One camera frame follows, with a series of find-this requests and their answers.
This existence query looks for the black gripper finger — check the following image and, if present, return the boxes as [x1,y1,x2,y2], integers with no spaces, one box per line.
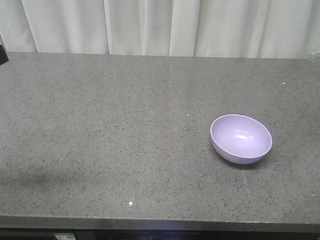
[0,45,9,65]

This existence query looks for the lilac plastic bowl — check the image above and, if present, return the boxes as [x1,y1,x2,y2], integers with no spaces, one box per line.
[210,114,273,165]

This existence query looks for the green energy label sticker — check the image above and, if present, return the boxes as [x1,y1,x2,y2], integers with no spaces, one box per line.
[53,232,77,240]

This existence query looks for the black disinfection cabinet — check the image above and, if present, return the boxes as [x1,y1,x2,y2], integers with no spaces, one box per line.
[75,230,320,240]

